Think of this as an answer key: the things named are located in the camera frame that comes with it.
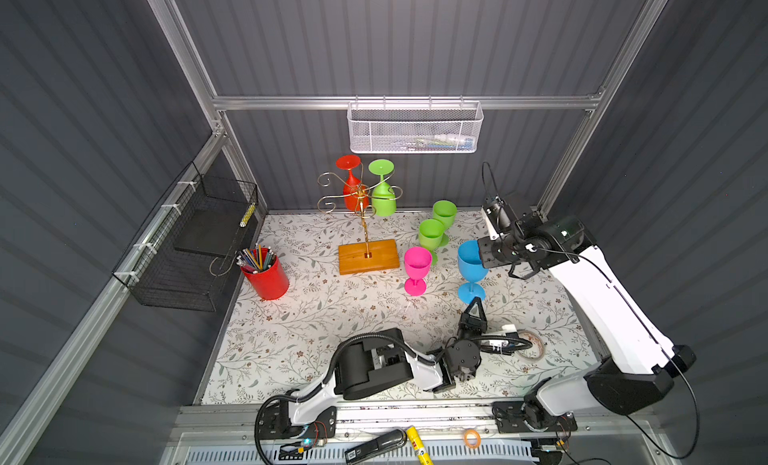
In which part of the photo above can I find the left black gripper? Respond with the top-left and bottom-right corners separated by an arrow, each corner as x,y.
453,297 -> 482,359

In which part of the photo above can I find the blue wine glass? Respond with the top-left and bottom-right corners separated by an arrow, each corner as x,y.
458,240 -> 488,304

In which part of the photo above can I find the green wine glass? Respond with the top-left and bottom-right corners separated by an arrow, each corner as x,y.
432,199 -> 458,247
369,158 -> 396,217
418,219 -> 445,265

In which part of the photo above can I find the pink wine glass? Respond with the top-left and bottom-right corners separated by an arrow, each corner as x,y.
404,246 -> 433,296

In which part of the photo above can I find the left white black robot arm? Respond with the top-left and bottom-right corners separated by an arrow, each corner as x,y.
254,297 -> 487,439

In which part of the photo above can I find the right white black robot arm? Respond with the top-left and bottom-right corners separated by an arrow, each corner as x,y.
478,205 -> 696,431

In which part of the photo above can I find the red wine glass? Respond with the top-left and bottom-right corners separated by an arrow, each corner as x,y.
336,154 -> 361,212

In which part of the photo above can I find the clear tape roll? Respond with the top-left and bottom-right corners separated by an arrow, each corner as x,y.
515,330 -> 546,363

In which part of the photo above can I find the yellow glue tube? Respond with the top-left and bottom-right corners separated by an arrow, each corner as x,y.
406,426 -> 434,465

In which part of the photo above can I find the black stapler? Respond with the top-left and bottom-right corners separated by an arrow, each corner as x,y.
344,429 -> 407,465

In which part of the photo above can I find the red pencil cup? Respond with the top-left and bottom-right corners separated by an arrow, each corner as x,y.
236,245 -> 290,300

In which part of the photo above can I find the yellow marker in black basket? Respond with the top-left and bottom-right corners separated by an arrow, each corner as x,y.
240,203 -> 256,228

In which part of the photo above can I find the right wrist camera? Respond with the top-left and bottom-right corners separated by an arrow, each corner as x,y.
482,195 -> 517,240

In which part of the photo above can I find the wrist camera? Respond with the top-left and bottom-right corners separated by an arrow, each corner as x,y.
478,324 -> 533,355
482,195 -> 517,240

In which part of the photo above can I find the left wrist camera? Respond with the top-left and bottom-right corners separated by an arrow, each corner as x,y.
478,324 -> 533,355

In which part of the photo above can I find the wooden base wire glass rack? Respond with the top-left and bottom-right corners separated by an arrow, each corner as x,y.
316,171 -> 400,275

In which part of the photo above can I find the white wire wall basket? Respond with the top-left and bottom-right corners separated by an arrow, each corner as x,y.
346,98 -> 484,154

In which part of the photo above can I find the black wire wall basket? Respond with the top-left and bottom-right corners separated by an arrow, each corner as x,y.
113,164 -> 259,312

